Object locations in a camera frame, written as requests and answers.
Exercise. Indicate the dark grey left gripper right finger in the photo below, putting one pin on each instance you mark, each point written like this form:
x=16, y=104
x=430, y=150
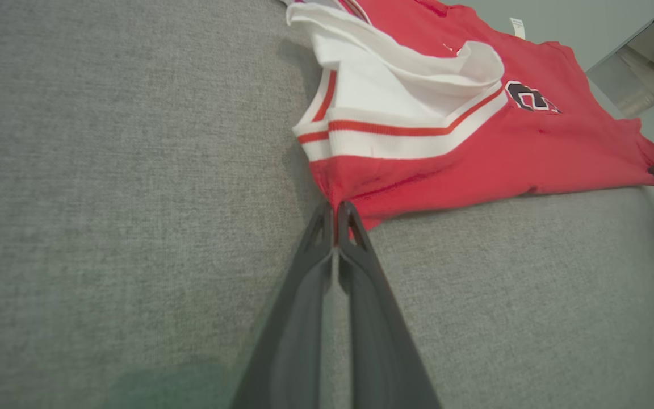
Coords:
x=381, y=352

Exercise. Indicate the grey framed window opening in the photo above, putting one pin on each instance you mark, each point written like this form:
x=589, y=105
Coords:
x=645, y=62

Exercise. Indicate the red Bulls basketball jersey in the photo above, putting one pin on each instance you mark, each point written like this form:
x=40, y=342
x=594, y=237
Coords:
x=503, y=147

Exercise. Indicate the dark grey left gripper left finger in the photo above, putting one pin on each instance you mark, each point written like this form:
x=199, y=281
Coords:
x=293, y=341

